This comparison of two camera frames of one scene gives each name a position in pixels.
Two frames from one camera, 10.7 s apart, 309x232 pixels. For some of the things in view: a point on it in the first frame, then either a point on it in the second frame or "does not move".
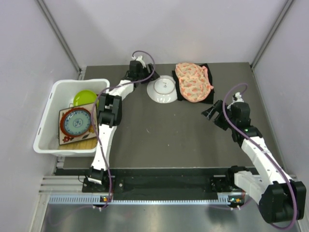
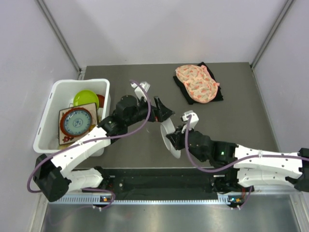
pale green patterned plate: [77, 123] does not move
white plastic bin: [62, 94] does not move
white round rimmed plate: [163, 90] -> [166, 127]
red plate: [63, 119] does not move
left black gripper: [155, 77] -> [160, 112]
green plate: [85, 97] does not move
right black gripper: [217, 107] -> [176, 137]
